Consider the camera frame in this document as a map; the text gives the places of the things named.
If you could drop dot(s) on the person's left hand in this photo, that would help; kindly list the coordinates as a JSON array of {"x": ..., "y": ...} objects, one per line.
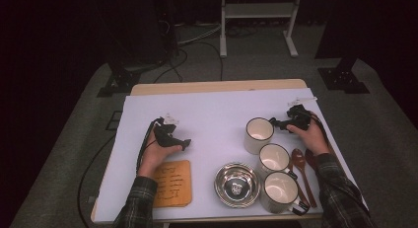
[{"x": 153, "y": 159}]

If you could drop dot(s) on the shiny steel bowl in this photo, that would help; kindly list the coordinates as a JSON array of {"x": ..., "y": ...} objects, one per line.
[{"x": 237, "y": 185}]

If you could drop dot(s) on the white metal stand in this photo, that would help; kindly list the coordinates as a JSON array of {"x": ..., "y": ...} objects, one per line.
[{"x": 256, "y": 10}]

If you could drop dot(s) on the engraved wooden coaster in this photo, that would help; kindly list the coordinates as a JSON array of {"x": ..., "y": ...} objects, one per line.
[{"x": 174, "y": 185}]

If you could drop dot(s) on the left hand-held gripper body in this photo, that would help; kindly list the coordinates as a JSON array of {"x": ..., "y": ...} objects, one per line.
[{"x": 166, "y": 137}]

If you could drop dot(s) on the white table cover sheet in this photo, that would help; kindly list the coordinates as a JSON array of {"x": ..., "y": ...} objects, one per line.
[{"x": 213, "y": 106}]

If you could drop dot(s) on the brown wooden spoon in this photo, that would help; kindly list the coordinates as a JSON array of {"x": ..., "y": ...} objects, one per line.
[
  {"x": 310, "y": 157},
  {"x": 298, "y": 157}
]

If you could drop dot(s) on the person's right hand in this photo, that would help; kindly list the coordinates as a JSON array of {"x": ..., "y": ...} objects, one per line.
[{"x": 313, "y": 137}]

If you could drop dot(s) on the white mug black rim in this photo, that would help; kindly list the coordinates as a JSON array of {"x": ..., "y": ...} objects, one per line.
[
  {"x": 273, "y": 157},
  {"x": 280, "y": 190},
  {"x": 258, "y": 136}
]

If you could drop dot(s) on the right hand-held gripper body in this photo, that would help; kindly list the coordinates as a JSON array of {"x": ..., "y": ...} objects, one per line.
[{"x": 299, "y": 120}]

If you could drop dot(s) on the black stand base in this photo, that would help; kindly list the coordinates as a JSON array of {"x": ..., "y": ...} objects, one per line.
[
  {"x": 343, "y": 80},
  {"x": 120, "y": 81}
]

